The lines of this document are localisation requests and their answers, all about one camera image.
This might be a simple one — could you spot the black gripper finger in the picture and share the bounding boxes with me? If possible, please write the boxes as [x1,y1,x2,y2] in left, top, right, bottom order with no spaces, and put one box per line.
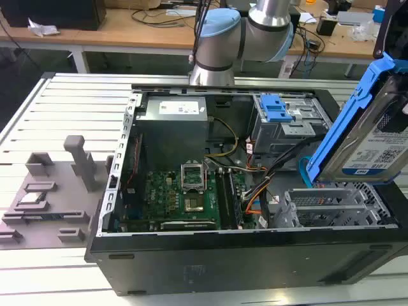
[372,0,408,60]
[380,74,408,133]

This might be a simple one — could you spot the hard disk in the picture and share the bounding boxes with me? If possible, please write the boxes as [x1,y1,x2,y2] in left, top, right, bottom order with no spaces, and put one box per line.
[305,52,408,189]

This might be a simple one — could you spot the metal disk bay cage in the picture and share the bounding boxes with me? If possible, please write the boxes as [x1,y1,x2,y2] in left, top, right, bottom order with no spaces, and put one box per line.
[249,93,333,162]

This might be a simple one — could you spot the blue disk carrier in bay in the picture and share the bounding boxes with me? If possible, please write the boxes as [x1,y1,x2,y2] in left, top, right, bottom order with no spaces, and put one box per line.
[259,93,295,124]

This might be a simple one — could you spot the black RAM slot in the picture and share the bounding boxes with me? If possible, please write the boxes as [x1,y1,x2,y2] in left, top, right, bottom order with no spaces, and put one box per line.
[215,168,231,230]
[227,168,245,229]

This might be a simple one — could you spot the blue box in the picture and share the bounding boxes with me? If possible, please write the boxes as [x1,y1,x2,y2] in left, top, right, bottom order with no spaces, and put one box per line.
[372,6,388,24]

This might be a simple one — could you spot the clear plastic bag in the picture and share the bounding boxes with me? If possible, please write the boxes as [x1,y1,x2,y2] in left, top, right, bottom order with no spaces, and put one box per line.
[350,19,381,41]

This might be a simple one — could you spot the small black box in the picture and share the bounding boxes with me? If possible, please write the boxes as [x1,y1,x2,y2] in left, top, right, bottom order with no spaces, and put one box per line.
[316,17,339,36]

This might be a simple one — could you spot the CPU socket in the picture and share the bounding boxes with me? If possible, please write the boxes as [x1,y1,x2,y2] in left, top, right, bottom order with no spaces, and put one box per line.
[183,196,205,214]

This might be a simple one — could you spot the metal CPU socket cover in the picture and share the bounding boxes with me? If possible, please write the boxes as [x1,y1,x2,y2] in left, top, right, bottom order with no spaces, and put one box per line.
[180,162,208,194]

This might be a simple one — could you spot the grey power supply unit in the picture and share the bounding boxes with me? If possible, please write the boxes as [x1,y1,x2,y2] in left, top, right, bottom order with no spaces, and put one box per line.
[136,95,210,162]

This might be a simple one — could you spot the black open PC case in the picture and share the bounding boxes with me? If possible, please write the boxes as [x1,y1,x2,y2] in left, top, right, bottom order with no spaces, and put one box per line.
[84,83,408,297]

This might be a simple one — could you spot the green motherboard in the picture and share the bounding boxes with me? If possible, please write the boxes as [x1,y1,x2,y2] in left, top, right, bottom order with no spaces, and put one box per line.
[120,165,258,233]

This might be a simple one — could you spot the wooden desk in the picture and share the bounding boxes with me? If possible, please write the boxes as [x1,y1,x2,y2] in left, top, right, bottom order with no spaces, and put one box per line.
[0,6,408,79]

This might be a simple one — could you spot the large black box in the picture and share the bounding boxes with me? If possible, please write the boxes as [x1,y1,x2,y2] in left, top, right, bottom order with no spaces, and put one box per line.
[0,0,108,31]

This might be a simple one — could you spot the crumpled white paper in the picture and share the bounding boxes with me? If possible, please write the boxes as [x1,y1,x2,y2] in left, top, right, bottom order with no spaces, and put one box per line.
[27,17,62,38]

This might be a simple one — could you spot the grey parts rack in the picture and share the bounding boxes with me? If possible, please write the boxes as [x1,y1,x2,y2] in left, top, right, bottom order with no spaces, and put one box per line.
[0,135,114,250]

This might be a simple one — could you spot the black desk cables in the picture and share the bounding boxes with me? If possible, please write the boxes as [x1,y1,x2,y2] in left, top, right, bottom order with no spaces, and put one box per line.
[288,18,326,79]

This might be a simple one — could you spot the blue disk data wire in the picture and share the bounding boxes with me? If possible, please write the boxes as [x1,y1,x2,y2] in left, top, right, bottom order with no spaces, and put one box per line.
[297,155,316,189]

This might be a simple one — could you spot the black disk power wire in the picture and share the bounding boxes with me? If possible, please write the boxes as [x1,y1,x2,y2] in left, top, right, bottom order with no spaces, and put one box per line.
[258,140,323,224]

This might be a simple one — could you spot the yellow and black power cable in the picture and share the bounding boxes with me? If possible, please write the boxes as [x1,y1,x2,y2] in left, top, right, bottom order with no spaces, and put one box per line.
[204,117,240,159]

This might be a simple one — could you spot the orange wire bundle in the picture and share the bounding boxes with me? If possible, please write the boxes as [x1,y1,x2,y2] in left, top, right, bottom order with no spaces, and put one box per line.
[244,186,272,215]

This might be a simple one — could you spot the black cable bundle on arm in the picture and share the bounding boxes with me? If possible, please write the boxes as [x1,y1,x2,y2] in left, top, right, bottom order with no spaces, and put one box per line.
[189,0,212,68]

